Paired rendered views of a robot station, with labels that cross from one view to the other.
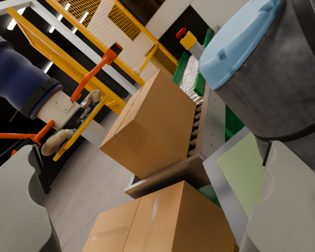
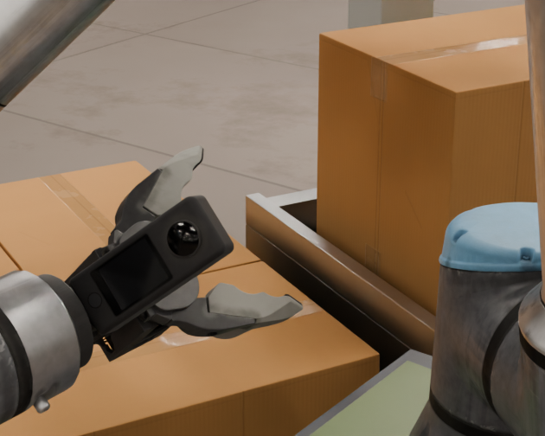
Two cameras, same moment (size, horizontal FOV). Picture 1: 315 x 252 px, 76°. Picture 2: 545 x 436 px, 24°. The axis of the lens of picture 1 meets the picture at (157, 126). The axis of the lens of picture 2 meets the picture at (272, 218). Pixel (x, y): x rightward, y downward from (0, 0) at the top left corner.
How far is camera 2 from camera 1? 0.87 m
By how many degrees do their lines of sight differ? 20
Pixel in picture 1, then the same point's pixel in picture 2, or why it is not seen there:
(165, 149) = (438, 244)
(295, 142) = (438, 421)
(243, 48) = (469, 257)
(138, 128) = (442, 122)
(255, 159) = not seen: hidden behind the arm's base
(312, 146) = not seen: outside the picture
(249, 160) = not seen: hidden behind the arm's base
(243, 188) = (358, 419)
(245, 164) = (413, 408)
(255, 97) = (445, 317)
